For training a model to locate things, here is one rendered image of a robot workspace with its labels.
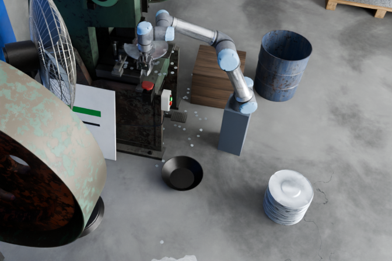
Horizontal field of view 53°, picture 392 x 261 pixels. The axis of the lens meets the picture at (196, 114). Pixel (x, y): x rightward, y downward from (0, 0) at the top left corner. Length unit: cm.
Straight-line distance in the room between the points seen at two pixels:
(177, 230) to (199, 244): 17
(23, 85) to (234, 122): 189
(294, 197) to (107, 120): 136
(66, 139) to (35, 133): 10
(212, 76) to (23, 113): 220
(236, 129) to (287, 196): 59
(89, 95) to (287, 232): 160
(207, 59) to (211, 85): 23
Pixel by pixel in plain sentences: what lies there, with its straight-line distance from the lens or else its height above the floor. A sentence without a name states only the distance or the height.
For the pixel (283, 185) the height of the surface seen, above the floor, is 23.
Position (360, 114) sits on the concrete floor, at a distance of 369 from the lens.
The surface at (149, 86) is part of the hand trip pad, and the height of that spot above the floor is 76.
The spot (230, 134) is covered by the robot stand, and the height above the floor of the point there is 21.
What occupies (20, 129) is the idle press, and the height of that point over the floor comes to 163.
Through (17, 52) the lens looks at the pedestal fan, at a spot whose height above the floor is 137.
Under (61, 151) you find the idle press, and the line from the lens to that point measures 112.
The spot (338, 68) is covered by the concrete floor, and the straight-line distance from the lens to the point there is 409.
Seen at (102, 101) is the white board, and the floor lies 50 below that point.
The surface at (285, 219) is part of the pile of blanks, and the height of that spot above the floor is 7.
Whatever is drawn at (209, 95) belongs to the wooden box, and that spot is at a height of 13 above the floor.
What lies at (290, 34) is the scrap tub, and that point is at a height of 45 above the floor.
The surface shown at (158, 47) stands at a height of 78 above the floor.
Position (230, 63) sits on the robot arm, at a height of 100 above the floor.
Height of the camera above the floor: 240
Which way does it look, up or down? 47 degrees down
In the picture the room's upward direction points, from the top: 5 degrees clockwise
